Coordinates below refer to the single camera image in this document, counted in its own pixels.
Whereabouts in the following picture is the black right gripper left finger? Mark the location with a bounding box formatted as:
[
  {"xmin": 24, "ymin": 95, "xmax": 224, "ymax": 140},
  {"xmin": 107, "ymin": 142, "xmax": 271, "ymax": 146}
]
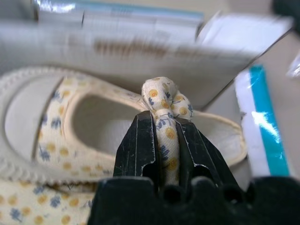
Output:
[{"xmin": 113, "ymin": 110, "xmax": 157, "ymax": 179}]

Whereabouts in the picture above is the white cardboard shoebox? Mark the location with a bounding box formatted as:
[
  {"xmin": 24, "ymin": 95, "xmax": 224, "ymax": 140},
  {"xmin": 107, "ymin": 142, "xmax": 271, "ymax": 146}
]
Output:
[{"xmin": 0, "ymin": 10, "xmax": 294, "ymax": 112}]

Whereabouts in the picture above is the white teal striped package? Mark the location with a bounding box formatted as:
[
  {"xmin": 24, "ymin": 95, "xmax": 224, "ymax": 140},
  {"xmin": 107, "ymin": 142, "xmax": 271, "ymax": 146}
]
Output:
[{"xmin": 234, "ymin": 64, "xmax": 292, "ymax": 178}]

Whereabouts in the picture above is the clear plastic bag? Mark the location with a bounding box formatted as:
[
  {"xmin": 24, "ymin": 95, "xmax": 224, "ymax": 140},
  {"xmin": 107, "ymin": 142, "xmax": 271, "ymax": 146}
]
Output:
[{"xmin": 285, "ymin": 51, "xmax": 300, "ymax": 81}]

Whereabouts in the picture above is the cream floral canvas shoe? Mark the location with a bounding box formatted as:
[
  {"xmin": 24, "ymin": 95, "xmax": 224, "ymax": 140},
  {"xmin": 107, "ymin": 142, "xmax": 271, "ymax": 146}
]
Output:
[
  {"xmin": 0, "ymin": 67, "xmax": 248, "ymax": 186},
  {"xmin": 0, "ymin": 180, "xmax": 100, "ymax": 225}
]

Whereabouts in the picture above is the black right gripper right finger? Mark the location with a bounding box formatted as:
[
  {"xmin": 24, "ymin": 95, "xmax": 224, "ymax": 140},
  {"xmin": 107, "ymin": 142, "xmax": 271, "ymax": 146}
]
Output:
[{"xmin": 175, "ymin": 116, "xmax": 238, "ymax": 188}]

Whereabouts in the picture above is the white shoebox lid teal stripe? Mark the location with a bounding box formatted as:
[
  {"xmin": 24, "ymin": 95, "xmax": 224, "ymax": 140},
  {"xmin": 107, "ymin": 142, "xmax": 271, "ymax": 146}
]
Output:
[{"xmin": 32, "ymin": 0, "xmax": 205, "ymax": 24}]

